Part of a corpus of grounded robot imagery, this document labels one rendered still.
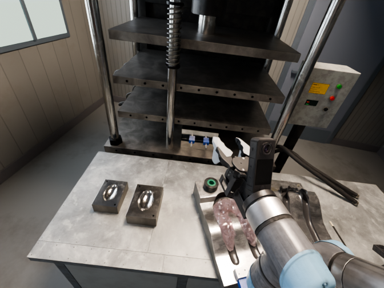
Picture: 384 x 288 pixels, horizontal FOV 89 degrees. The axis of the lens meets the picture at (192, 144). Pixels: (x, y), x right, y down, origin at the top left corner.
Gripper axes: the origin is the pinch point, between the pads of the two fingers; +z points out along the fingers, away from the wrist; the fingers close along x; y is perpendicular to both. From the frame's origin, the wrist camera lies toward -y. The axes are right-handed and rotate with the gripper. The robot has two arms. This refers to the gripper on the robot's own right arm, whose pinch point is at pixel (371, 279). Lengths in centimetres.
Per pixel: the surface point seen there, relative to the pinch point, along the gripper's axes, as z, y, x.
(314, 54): -72, -76, -28
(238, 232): -4, -12, -59
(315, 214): -5.5, -26.7, -16.0
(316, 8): -89, -244, 39
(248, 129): -17, -83, -46
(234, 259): 0, -2, -61
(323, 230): -3.8, -18.9, -14.7
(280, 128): -25, -76, -28
